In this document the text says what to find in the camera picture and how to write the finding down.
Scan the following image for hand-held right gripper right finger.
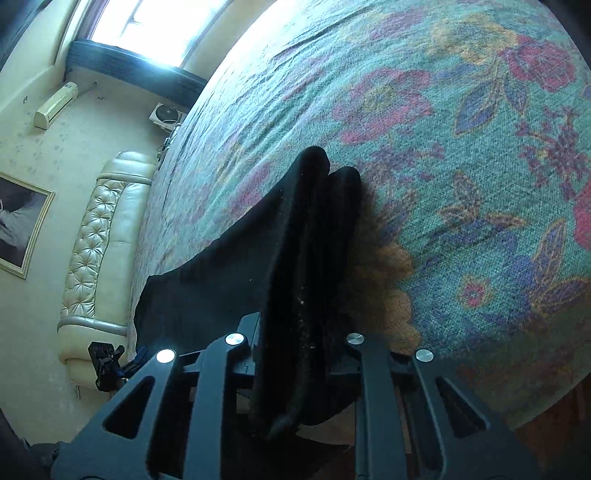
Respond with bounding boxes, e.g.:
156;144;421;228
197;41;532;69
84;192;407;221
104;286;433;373
332;331;542;480

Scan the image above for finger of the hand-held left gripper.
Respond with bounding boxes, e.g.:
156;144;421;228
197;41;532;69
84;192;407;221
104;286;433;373
117;348;151;377

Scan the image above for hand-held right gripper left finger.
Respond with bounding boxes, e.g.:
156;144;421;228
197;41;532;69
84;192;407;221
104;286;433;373
50;313;264;480

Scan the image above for black pants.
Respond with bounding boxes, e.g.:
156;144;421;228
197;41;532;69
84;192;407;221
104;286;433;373
133;145;366;441

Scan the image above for cream tufted leather headboard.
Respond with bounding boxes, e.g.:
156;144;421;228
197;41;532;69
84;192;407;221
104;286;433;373
57;150;158;387

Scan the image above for gold framed picture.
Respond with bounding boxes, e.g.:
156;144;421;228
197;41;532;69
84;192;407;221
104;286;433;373
0;172;56;280

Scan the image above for floral bedspread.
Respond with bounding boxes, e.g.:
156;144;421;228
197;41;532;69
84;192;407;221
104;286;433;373
129;0;591;435

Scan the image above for white box fan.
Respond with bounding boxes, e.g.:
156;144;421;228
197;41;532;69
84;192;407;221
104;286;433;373
148;102;186;133

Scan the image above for dark blue curtain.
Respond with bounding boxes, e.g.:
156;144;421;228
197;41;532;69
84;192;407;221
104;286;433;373
68;40;209;100

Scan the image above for black power cable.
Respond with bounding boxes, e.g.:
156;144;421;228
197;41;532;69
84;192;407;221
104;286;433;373
156;128;180;160

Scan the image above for white wall air conditioner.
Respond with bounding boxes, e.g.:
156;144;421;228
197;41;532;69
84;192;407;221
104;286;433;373
34;80;79;130

